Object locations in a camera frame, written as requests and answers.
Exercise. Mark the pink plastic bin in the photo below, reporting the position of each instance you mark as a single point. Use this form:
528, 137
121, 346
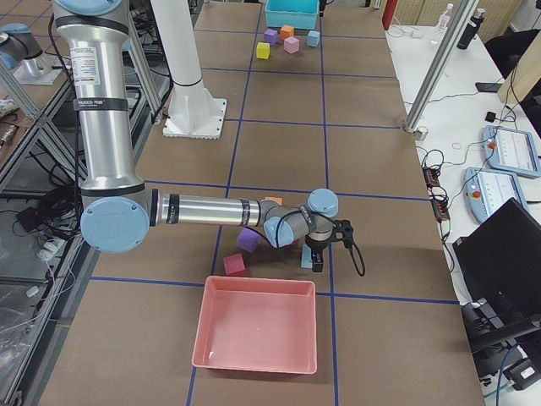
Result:
257, 324

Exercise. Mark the black laptop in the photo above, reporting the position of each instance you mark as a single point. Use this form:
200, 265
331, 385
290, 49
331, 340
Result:
501, 258

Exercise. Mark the black water bottle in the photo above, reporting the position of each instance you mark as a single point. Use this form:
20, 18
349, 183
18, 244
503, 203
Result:
471, 29

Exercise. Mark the teach pendant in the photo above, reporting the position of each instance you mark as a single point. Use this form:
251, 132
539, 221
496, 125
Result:
488, 189
511, 150

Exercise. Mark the red foam block near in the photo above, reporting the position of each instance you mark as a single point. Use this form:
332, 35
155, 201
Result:
293, 244

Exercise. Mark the teach pendant near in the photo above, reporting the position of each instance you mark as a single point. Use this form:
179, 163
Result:
488, 189

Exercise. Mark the yellow foam block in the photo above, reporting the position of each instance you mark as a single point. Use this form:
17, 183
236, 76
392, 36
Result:
263, 50

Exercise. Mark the light blue block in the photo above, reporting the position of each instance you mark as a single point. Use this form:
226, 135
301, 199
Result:
313, 38
306, 257

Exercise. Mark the aluminium frame post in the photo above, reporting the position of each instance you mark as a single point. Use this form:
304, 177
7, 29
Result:
448, 43

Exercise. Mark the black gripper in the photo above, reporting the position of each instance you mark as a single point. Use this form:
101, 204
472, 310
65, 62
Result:
315, 246

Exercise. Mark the clear sanitizer bottle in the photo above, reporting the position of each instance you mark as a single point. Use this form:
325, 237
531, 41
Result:
443, 20

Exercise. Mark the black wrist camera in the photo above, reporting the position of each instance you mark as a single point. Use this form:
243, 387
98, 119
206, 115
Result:
343, 232

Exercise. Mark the cyan plastic bin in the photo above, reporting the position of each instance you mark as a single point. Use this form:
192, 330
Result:
301, 14

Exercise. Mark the orange foam block right side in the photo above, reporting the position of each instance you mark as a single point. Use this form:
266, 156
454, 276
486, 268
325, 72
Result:
277, 200

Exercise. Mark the purple foam block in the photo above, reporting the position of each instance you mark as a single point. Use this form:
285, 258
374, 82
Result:
248, 240
271, 36

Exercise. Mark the purple foam block left side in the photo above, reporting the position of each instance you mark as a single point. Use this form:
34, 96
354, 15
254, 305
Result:
271, 36

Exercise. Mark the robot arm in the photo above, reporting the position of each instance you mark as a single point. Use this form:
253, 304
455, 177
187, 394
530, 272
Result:
118, 208

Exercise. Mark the red foam block far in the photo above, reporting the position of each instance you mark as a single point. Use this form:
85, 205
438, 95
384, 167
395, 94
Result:
234, 266

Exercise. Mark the red foam block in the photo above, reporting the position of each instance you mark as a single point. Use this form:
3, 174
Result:
234, 266
293, 244

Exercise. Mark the pink foam block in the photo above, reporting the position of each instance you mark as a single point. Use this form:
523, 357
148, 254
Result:
291, 44

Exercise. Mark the teach pendant far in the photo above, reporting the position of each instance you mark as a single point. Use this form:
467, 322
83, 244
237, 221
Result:
511, 150

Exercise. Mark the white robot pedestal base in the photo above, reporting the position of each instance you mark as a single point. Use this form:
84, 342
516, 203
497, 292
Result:
192, 111

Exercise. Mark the orange foam block left side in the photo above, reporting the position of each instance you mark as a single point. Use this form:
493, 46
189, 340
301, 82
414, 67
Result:
286, 31

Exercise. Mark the black phone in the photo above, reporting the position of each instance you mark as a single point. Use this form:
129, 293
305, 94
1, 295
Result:
487, 87

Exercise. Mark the orange foam block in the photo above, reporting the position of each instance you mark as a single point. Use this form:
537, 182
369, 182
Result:
277, 200
286, 31

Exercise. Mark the purple foam block right side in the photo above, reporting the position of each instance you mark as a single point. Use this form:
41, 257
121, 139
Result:
248, 240

